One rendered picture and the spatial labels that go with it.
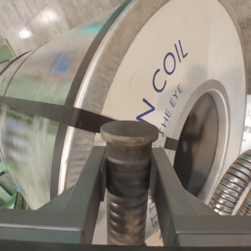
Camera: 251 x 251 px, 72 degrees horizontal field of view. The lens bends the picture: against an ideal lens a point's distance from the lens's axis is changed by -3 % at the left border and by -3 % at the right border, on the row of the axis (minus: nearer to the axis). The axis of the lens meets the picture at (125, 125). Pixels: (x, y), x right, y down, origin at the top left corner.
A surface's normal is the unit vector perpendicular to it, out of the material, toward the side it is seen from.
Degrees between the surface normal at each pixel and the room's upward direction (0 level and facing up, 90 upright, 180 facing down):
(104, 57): 89
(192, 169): 71
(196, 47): 90
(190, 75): 90
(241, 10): 0
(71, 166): 91
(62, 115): 48
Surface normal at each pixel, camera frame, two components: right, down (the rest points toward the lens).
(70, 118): -0.59, -0.19
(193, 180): -0.40, -0.74
